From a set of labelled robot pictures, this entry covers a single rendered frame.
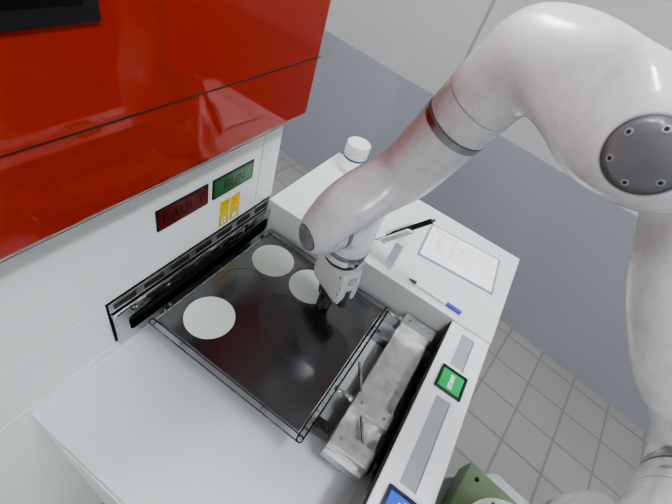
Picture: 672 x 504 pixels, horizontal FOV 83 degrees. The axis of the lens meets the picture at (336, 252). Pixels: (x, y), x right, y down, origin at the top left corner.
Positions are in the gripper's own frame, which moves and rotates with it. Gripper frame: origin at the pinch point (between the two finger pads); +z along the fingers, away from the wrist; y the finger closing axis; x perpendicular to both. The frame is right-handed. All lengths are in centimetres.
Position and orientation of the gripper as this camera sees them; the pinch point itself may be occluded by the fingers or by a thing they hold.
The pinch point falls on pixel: (324, 300)
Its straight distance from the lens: 86.4
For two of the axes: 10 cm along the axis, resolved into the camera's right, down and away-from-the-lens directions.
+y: -5.2, -7.0, 4.8
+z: -2.6, 6.7, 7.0
